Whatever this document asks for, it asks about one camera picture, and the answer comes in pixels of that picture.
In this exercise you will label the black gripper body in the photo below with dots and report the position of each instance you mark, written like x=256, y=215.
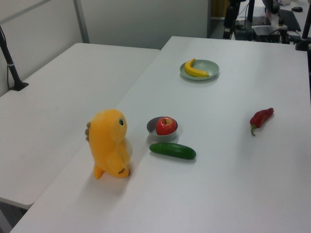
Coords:
x=229, y=17

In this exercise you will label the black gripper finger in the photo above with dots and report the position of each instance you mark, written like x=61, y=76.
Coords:
x=225, y=33
x=230, y=33

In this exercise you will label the red chili pepper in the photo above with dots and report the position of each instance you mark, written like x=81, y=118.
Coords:
x=261, y=117

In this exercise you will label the pale green plastic plate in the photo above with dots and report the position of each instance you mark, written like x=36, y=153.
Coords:
x=209, y=66

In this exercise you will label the yellow wooden panel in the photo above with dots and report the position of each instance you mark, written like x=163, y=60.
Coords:
x=219, y=8

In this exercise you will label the black vertical pole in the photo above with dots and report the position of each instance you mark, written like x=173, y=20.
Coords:
x=250, y=11

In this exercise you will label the dark flat electronics box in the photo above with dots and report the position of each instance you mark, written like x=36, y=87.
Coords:
x=268, y=32

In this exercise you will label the yellow banana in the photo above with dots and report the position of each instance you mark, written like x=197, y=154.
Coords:
x=192, y=71

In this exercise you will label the black keyboard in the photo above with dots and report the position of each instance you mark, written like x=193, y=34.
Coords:
x=290, y=19

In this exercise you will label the black computer mouse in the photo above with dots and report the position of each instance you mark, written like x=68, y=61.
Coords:
x=297, y=9

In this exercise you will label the black clamp stand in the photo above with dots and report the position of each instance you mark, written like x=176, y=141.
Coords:
x=303, y=38

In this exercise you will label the red apple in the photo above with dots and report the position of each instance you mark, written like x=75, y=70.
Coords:
x=166, y=126

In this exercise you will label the grey metal bowl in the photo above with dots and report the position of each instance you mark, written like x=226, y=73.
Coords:
x=160, y=138

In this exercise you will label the green cucumber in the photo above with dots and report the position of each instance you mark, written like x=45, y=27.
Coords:
x=172, y=150

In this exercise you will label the orange plush dinosaur toy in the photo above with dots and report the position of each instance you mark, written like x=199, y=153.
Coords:
x=107, y=140

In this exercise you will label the black camera stand pole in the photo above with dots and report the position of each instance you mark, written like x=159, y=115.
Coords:
x=12, y=71

